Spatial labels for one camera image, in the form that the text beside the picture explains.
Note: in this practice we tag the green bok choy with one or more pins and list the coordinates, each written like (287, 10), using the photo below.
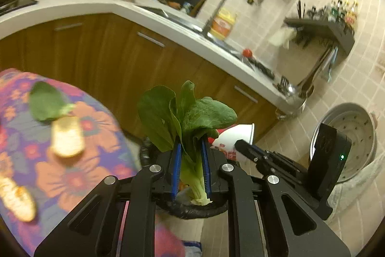
(186, 121)

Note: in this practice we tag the row of condiment bottles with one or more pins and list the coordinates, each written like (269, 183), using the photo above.
(344, 13)

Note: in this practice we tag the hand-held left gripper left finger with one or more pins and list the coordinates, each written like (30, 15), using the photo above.
(177, 172)

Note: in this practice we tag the floral towel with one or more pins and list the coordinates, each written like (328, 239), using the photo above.
(75, 178)

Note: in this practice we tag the grey wall shelf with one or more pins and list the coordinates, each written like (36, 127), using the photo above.
(327, 31)

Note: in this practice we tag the hanging white cloth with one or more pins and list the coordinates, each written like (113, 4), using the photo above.
(280, 38)

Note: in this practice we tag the dark chopsticks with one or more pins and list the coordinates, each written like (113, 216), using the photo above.
(300, 8)

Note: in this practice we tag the steel ladle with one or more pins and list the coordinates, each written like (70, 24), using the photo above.
(293, 91)

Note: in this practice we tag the yellow detergent bottle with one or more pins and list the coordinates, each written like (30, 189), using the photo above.
(223, 23)

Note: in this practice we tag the wooden kitchen cabinet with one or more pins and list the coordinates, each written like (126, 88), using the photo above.
(120, 70)

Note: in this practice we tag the loose green leaf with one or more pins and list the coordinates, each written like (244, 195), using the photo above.
(45, 102)

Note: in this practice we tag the white paper cup red print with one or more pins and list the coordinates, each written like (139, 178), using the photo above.
(237, 136)

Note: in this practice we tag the blue patterned mat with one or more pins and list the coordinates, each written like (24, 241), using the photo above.
(192, 249)

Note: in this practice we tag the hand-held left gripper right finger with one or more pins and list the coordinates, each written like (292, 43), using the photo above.
(207, 172)

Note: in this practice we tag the perforated metal steamer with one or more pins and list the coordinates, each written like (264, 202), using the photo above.
(358, 136)

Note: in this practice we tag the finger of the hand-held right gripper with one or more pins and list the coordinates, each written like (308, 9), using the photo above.
(270, 163)

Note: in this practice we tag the steel sink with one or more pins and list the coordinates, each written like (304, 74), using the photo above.
(168, 17)

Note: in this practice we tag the steel faucet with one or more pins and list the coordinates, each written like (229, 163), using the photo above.
(215, 10)

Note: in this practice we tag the red tomato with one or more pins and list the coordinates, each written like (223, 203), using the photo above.
(247, 53)

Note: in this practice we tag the black gas stove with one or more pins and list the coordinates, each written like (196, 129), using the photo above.
(15, 2)

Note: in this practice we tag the dark scrubbing brush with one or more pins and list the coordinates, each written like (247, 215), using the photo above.
(263, 68)

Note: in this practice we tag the hanging blue tongs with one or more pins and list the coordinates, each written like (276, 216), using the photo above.
(331, 64)

